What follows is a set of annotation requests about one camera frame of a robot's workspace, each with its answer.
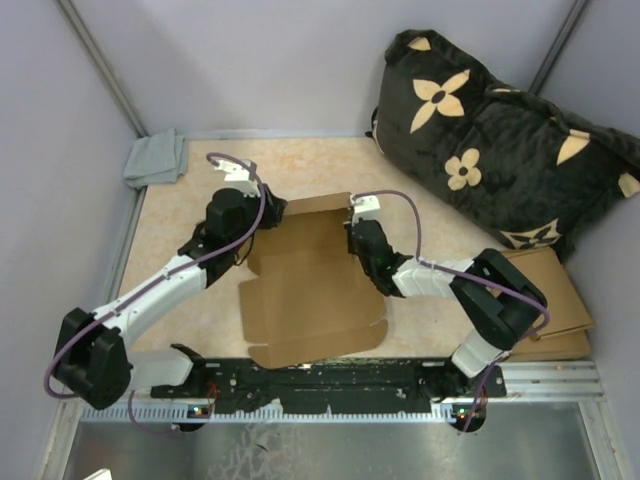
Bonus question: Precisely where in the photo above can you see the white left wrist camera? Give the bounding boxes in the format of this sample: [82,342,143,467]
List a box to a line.
[211,158,260,198]

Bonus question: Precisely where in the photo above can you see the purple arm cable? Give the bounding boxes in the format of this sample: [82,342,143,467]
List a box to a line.
[43,151,267,439]
[355,188,553,434]

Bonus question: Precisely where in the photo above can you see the grey folded cloth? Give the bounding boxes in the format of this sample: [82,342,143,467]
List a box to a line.
[123,129,188,189]

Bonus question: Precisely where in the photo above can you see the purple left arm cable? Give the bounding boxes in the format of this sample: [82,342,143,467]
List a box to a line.
[43,151,267,439]

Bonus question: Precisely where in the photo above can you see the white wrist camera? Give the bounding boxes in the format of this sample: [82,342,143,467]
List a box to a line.
[349,194,381,225]
[211,158,260,198]

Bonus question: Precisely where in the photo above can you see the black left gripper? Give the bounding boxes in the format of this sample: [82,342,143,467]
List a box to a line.
[229,183,286,251]

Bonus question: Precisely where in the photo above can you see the black plush flower pillow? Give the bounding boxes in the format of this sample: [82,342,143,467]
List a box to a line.
[371,29,639,259]

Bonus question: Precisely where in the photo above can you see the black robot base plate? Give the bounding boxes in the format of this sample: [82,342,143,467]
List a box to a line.
[151,357,482,414]

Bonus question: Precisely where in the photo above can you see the stack of flat cardboard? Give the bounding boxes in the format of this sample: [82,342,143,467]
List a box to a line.
[503,247,594,362]

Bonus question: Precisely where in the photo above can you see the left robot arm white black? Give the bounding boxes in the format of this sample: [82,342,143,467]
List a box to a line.
[45,186,287,410]

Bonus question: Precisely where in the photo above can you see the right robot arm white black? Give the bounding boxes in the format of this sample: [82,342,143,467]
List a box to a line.
[346,220,550,396]

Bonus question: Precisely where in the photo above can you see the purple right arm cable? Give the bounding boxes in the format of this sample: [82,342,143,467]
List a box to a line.
[355,188,553,434]

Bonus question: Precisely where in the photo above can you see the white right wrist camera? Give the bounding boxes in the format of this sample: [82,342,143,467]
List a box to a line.
[349,194,381,225]

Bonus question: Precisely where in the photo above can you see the brown cardboard box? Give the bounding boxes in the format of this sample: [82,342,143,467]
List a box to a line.
[239,192,389,369]

